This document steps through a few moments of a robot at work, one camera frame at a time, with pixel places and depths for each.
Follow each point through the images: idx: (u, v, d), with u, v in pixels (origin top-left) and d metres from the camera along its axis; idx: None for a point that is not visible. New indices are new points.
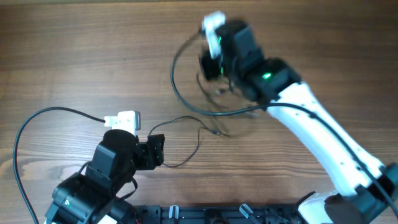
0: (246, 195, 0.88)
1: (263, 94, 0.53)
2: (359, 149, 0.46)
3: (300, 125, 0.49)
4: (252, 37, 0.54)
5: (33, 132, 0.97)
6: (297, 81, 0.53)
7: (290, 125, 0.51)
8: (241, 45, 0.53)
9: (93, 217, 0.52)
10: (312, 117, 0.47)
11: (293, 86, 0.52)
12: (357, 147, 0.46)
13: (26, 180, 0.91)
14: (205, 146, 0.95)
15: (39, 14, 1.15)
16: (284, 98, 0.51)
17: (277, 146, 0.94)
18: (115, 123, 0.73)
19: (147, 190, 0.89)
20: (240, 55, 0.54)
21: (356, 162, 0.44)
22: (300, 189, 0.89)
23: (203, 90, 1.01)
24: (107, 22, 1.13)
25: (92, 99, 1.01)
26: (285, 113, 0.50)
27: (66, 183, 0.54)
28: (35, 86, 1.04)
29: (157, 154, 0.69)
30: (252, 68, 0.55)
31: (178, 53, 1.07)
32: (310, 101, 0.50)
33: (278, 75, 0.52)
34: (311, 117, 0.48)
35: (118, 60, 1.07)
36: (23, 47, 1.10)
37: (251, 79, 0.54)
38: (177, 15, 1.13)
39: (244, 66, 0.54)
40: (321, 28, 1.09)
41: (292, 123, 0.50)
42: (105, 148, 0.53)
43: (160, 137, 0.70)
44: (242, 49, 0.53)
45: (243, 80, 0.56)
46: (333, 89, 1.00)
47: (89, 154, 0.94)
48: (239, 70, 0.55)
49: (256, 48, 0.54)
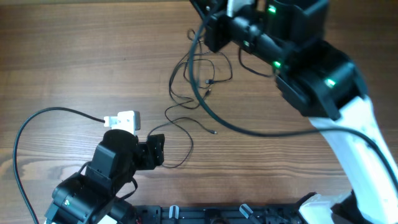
0: (246, 195, 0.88)
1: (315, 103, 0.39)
2: None
3: (354, 152, 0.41)
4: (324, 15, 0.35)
5: (33, 132, 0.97)
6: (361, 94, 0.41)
7: (334, 143, 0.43)
8: (301, 25, 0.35)
9: (93, 217, 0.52)
10: (369, 149, 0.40)
11: (357, 100, 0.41)
12: None
13: (26, 180, 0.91)
14: (205, 146, 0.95)
15: (39, 14, 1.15)
16: (344, 117, 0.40)
17: (277, 146, 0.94)
18: (116, 123, 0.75)
19: (147, 190, 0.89)
20: (297, 46, 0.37)
21: None
22: (300, 189, 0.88)
23: (203, 90, 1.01)
24: (107, 22, 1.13)
25: (92, 99, 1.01)
26: (339, 136, 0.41)
27: (66, 183, 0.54)
28: (35, 86, 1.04)
29: (157, 154, 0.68)
30: (303, 58, 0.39)
31: (178, 53, 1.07)
32: (369, 124, 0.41)
33: (341, 76, 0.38)
34: (369, 149, 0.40)
35: (117, 60, 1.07)
36: (23, 46, 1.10)
37: (298, 75, 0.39)
38: (177, 15, 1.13)
39: (298, 56, 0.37)
40: None
41: (342, 145, 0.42)
42: (105, 147, 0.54)
43: (159, 137, 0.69)
44: (305, 40, 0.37)
45: (288, 74, 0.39)
46: None
47: (89, 154, 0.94)
48: (272, 53, 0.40)
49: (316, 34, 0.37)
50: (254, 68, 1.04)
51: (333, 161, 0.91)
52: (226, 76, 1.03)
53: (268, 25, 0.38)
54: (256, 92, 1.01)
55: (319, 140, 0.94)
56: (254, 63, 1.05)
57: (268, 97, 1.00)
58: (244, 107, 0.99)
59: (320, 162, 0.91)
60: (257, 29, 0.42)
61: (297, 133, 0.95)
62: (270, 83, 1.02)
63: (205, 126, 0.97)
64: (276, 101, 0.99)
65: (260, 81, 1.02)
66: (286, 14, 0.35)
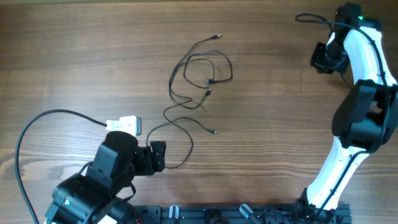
0: (246, 196, 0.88)
1: (368, 146, 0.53)
2: (348, 154, 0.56)
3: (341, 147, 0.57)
4: (359, 146, 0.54)
5: (33, 132, 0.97)
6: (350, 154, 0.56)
7: (334, 147, 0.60)
8: (362, 136, 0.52)
9: (93, 217, 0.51)
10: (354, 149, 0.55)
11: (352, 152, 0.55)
12: (347, 153, 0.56)
13: (27, 180, 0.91)
14: (204, 146, 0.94)
15: (39, 14, 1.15)
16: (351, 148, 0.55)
17: (277, 146, 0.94)
18: (117, 127, 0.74)
19: (147, 190, 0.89)
20: (363, 146, 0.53)
21: (348, 152, 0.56)
22: (300, 189, 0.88)
23: (203, 90, 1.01)
24: (107, 22, 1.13)
25: (92, 99, 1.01)
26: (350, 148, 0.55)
27: (66, 183, 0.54)
28: (35, 86, 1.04)
29: (158, 160, 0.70)
30: (360, 135, 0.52)
31: (178, 53, 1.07)
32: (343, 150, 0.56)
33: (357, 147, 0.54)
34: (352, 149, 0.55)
35: (118, 60, 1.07)
36: (23, 46, 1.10)
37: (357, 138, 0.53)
38: (177, 15, 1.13)
39: (361, 138, 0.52)
40: (322, 27, 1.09)
41: (337, 149, 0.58)
42: (107, 147, 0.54)
43: (161, 143, 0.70)
44: (357, 145, 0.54)
45: (359, 139, 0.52)
46: (333, 89, 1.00)
47: (89, 153, 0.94)
48: (368, 139, 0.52)
49: (354, 142, 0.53)
50: (253, 68, 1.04)
51: None
52: (226, 76, 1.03)
53: (360, 140, 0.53)
54: (255, 92, 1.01)
55: (319, 140, 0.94)
56: (254, 63, 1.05)
57: (268, 96, 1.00)
58: (244, 107, 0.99)
59: (320, 162, 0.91)
60: (362, 130, 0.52)
61: (298, 133, 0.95)
62: (270, 83, 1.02)
63: (205, 126, 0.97)
64: (277, 101, 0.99)
65: (260, 81, 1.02)
66: (359, 136, 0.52)
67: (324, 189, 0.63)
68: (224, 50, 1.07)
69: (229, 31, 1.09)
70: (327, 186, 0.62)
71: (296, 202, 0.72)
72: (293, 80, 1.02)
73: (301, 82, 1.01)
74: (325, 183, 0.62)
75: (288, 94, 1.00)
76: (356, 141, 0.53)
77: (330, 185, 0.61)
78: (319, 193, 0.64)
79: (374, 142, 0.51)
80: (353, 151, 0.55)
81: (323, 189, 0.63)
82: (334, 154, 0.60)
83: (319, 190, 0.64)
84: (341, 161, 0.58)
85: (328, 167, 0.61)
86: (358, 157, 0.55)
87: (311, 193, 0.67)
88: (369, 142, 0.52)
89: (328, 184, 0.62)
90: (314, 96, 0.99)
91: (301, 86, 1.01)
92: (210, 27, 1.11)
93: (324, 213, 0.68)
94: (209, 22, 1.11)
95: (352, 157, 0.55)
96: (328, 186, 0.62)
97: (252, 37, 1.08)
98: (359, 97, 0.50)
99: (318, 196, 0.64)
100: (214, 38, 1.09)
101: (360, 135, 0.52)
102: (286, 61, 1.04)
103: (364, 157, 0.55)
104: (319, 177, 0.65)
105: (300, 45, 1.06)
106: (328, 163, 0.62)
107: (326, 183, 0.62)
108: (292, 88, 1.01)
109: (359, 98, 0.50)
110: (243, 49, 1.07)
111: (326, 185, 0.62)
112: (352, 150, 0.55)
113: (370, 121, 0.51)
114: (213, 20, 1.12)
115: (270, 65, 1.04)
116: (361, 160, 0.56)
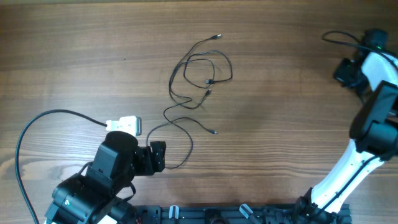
0: (246, 196, 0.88)
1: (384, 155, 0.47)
2: (361, 160, 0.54)
3: (354, 152, 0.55)
4: (374, 152, 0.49)
5: (33, 132, 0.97)
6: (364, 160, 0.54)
7: (349, 150, 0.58)
8: (378, 142, 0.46)
9: (93, 217, 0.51)
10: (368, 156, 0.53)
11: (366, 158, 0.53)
12: (360, 158, 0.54)
13: (27, 180, 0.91)
14: (204, 146, 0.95)
15: (39, 14, 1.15)
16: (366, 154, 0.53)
17: (277, 146, 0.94)
18: (117, 127, 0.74)
19: (147, 190, 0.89)
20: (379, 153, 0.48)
21: (361, 158, 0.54)
22: (300, 189, 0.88)
23: (203, 90, 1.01)
24: (108, 22, 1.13)
25: (92, 99, 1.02)
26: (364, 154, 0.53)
27: (66, 183, 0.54)
28: (35, 86, 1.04)
29: (158, 160, 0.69)
30: (377, 142, 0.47)
31: (178, 53, 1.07)
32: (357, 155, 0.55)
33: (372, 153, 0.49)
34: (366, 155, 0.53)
35: (118, 60, 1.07)
36: (23, 46, 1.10)
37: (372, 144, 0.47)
38: (177, 15, 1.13)
39: (377, 144, 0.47)
40: (322, 28, 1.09)
41: (351, 152, 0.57)
42: (107, 147, 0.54)
43: (161, 143, 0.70)
44: (372, 151, 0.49)
45: (375, 144, 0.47)
46: (333, 89, 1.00)
47: (89, 153, 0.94)
48: (385, 146, 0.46)
49: (369, 147, 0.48)
50: (253, 68, 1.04)
51: (333, 161, 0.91)
52: (226, 76, 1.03)
53: (377, 148, 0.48)
54: (256, 92, 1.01)
55: (319, 140, 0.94)
56: (254, 63, 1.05)
57: (268, 96, 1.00)
58: (244, 107, 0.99)
59: (320, 162, 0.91)
60: (380, 135, 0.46)
61: (298, 133, 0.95)
62: (270, 83, 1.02)
63: (205, 126, 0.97)
64: (277, 101, 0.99)
65: (260, 81, 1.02)
66: (375, 142, 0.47)
67: (329, 190, 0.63)
68: (224, 50, 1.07)
69: (229, 31, 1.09)
70: (333, 188, 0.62)
71: (299, 199, 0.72)
72: (293, 80, 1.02)
73: (301, 82, 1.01)
74: (332, 185, 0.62)
75: (288, 94, 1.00)
76: (372, 147, 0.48)
77: (336, 187, 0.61)
78: (324, 193, 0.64)
79: (390, 149, 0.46)
80: (365, 157, 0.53)
81: (328, 190, 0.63)
82: (346, 157, 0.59)
83: (324, 191, 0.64)
84: (352, 165, 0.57)
85: (338, 169, 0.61)
86: (370, 163, 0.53)
87: (316, 192, 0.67)
88: (385, 150, 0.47)
89: (334, 186, 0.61)
90: (314, 96, 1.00)
91: (301, 86, 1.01)
92: (210, 27, 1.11)
93: (325, 215, 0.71)
94: (209, 22, 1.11)
95: (364, 163, 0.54)
96: (334, 188, 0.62)
97: (252, 37, 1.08)
98: (380, 95, 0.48)
99: (323, 196, 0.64)
100: (214, 38, 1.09)
101: (377, 140, 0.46)
102: (286, 61, 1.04)
103: (377, 165, 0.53)
104: (328, 177, 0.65)
105: (300, 45, 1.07)
106: (339, 165, 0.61)
107: (333, 186, 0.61)
108: (292, 88, 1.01)
109: (380, 96, 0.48)
110: (243, 49, 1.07)
111: (333, 186, 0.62)
112: (364, 156, 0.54)
113: (389, 126, 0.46)
114: (213, 20, 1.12)
115: (270, 65, 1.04)
116: (374, 167, 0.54)
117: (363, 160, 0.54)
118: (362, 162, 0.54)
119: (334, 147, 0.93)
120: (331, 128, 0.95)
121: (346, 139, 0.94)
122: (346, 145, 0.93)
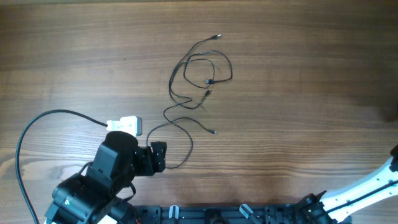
0: (246, 196, 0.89)
1: None
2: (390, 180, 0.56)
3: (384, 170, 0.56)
4: None
5: (33, 132, 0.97)
6: (392, 182, 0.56)
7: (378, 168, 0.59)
8: None
9: (93, 217, 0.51)
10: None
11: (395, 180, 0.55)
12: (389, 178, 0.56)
13: (27, 180, 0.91)
14: (204, 146, 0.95)
15: (39, 14, 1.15)
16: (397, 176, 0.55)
17: (277, 146, 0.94)
18: (118, 127, 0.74)
19: (147, 190, 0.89)
20: None
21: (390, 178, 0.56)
22: (300, 189, 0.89)
23: (203, 90, 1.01)
24: (108, 22, 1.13)
25: (93, 99, 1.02)
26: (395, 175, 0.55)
27: (66, 183, 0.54)
28: (36, 86, 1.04)
29: (158, 160, 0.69)
30: None
31: (178, 53, 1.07)
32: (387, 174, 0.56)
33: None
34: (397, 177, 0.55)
35: (118, 60, 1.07)
36: (23, 46, 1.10)
37: None
38: (177, 15, 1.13)
39: None
40: (322, 28, 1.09)
41: (379, 170, 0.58)
42: (107, 147, 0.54)
43: (162, 144, 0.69)
44: None
45: None
46: (333, 89, 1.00)
47: (89, 154, 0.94)
48: None
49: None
50: (253, 68, 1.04)
51: (333, 161, 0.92)
52: (226, 76, 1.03)
53: None
54: (256, 92, 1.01)
55: (319, 140, 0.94)
56: (254, 63, 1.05)
57: (268, 96, 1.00)
58: (244, 107, 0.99)
59: (320, 162, 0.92)
60: None
61: (297, 133, 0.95)
62: (270, 83, 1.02)
63: (205, 126, 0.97)
64: (277, 101, 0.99)
65: (260, 81, 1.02)
66: None
67: (342, 196, 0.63)
68: (224, 50, 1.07)
69: (229, 31, 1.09)
70: (346, 195, 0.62)
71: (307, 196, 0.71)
72: (293, 80, 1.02)
73: (301, 82, 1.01)
74: (347, 193, 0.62)
75: (288, 94, 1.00)
76: None
77: (351, 196, 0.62)
78: (335, 197, 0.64)
79: None
80: (394, 177, 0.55)
81: (341, 196, 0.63)
82: (373, 173, 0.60)
83: (336, 195, 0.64)
84: (377, 181, 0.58)
85: (360, 181, 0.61)
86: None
87: (327, 195, 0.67)
88: None
89: (349, 194, 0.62)
90: (314, 96, 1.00)
91: (301, 86, 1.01)
92: (210, 27, 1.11)
93: (325, 219, 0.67)
94: (209, 22, 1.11)
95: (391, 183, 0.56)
96: (348, 196, 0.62)
97: (252, 37, 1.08)
98: None
99: (332, 200, 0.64)
100: (214, 38, 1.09)
101: None
102: (286, 61, 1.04)
103: None
104: (344, 186, 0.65)
105: (300, 45, 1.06)
106: (361, 178, 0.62)
107: (349, 193, 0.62)
108: (292, 88, 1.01)
109: None
110: (243, 49, 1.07)
111: (348, 193, 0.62)
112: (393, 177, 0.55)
113: None
114: (213, 19, 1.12)
115: (270, 65, 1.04)
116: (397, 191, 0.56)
117: (390, 180, 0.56)
118: (389, 182, 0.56)
119: (334, 147, 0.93)
120: (331, 128, 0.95)
121: (346, 139, 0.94)
122: (346, 145, 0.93)
